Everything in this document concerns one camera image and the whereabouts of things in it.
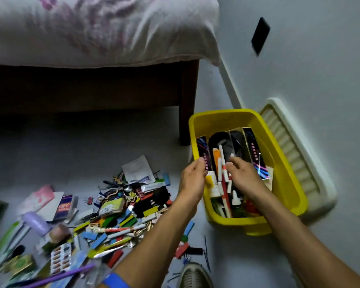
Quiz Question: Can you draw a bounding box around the yellow plastic bin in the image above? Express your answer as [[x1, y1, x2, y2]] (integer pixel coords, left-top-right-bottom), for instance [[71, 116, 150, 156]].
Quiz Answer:
[[188, 108, 309, 236]]

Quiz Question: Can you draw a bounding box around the white red pen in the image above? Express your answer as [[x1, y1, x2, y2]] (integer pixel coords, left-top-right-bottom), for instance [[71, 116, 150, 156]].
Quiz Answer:
[[220, 163, 232, 218]]

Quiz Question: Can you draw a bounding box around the pink white bunny packet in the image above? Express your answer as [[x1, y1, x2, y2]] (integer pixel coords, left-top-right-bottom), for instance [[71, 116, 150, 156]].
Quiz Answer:
[[16, 185, 65, 222]]

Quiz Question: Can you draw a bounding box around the white yellow label bottle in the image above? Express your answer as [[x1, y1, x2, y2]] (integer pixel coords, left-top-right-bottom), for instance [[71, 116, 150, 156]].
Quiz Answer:
[[204, 170, 222, 199]]

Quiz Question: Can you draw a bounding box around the white marker pen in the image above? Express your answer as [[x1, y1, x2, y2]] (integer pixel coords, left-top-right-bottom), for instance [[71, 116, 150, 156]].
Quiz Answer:
[[218, 144, 228, 177]]

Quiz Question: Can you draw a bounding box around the white green pen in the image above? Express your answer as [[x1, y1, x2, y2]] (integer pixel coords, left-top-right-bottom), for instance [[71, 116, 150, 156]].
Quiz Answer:
[[0, 226, 30, 269]]

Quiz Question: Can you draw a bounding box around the person's right shoe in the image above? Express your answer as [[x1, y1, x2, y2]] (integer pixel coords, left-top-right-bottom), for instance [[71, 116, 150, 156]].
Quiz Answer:
[[175, 262, 214, 288]]

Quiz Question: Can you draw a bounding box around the pile of coloured blocks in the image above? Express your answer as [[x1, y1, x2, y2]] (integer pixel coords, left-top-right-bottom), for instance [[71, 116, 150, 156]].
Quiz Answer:
[[73, 172, 204, 269]]

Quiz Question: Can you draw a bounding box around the green yellow tea sachet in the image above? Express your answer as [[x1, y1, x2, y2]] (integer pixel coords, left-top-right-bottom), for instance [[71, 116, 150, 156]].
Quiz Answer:
[[4, 254, 36, 276]]

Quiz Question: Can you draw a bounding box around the white bin lid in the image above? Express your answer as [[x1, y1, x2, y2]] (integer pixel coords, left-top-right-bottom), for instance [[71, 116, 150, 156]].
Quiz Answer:
[[259, 97, 338, 221]]

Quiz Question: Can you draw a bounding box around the dark wooden bed frame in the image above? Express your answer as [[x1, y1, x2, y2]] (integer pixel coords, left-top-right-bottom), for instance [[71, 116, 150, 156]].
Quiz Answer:
[[0, 59, 200, 146]]

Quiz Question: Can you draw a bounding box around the person's right hand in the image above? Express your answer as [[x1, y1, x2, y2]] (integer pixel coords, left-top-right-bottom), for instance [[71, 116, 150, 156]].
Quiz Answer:
[[225, 156, 272, 207]]

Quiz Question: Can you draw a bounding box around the orange pill blister pack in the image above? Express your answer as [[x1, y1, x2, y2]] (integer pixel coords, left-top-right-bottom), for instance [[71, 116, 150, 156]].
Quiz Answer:
[[50, 242, 72, 275]]

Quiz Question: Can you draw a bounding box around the orange red pen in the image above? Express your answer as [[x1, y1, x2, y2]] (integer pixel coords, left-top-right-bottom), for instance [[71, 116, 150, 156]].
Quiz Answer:
[[212, 148, 222, 177]]

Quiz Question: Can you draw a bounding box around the black cloth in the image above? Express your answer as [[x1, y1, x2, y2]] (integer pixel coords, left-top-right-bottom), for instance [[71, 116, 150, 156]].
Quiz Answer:
[[132, 186, 172, 219]]

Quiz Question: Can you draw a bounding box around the white skirting board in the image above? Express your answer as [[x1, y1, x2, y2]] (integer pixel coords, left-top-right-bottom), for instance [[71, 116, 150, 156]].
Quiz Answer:
[[218, 60, 245, 109]]

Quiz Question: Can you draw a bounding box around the purple toothbrush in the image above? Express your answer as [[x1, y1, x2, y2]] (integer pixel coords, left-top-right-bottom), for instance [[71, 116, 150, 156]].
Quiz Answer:
[[19, 264, 96, 288]]

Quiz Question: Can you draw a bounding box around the person's right forearm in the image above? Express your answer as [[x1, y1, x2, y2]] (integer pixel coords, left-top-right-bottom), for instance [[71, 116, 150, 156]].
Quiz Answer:
[[258, 192, 360, 288]]

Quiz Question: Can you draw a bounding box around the blue wristband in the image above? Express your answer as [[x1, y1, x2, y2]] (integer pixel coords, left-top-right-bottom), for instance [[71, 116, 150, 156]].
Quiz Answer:
[[102, 272, 131, 288]]

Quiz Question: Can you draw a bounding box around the navy red small box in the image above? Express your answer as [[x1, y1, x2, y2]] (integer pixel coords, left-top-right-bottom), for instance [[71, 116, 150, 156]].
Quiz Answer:
[[53, 194, 78, 222]]

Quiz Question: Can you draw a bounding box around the black sleep mask packet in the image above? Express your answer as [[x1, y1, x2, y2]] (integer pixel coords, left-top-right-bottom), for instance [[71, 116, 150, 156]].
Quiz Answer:
[[196, 132, 232, 174], [228, 127, 272, 181]]

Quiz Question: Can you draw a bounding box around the person's left hand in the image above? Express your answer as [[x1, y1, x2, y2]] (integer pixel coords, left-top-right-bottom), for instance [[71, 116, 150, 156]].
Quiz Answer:
[[177, 157, 209, 212]]

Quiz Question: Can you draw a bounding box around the yellow green bunny box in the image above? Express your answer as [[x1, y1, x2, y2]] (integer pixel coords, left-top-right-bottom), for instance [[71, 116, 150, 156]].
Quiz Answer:
[[98, 198, 126, 217]]

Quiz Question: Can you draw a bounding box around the person's left forearm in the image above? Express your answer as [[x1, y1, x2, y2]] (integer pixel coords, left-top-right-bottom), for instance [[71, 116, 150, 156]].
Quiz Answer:
[[97, 200, 198, 288]]

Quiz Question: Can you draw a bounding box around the lilac capsule device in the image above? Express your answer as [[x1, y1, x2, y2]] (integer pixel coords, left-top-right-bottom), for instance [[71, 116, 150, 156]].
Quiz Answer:
[[21, 211, 52, 237]]

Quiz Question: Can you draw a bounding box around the black car key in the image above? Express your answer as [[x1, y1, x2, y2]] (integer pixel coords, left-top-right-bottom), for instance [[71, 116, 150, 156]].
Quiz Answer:
[[1, 244, 26, 264]]

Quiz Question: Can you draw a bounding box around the blue card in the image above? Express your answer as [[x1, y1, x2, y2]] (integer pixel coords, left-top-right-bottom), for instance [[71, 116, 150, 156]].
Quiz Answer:
[[51, 250, 89, 288]]

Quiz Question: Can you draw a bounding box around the black wall socket plate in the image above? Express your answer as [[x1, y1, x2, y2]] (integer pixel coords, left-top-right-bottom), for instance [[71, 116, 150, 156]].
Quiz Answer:
[[251, 17, 271, 57]]

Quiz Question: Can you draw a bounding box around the green white sachet strip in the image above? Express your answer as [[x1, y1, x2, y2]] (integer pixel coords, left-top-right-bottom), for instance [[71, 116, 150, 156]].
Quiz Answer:
[[0, 221, 20, 261]]

